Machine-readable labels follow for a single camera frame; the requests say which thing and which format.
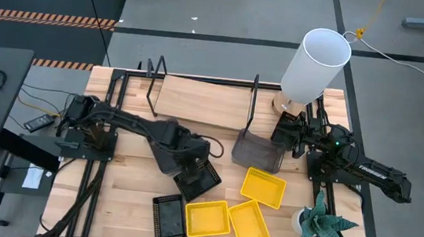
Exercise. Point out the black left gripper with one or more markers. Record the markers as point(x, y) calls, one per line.
point(196, 154)

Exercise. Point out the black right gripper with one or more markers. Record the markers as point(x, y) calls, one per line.
point(295, 133)

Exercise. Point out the black plastic basket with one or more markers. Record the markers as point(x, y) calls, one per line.
point(203, 182)
point(168, 218)

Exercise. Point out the dark grey translucent basket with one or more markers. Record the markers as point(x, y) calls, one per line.
point(258, 151)

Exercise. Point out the yellow plastic basket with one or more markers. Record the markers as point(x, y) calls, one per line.
point(249, 225)
point(207, 218)
point(264, 187)

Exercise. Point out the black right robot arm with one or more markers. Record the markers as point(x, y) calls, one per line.
point(372, 172)

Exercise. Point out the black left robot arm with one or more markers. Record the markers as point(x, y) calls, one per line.
point(125, 119)

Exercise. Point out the wooden shelf with black frames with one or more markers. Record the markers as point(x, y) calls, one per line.
point(202, 101)

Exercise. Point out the white lamp with wooden base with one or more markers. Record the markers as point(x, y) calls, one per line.
point(314, 66)

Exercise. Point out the green plant in white pot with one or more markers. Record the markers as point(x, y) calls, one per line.
point(321, 224)

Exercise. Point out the white paper sheet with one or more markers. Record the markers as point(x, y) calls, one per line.
point(33, 176)

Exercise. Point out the black power brick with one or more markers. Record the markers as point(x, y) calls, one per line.
point(39, 122)

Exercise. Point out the black aluminium table frame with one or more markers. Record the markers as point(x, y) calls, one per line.
point(122, 89)

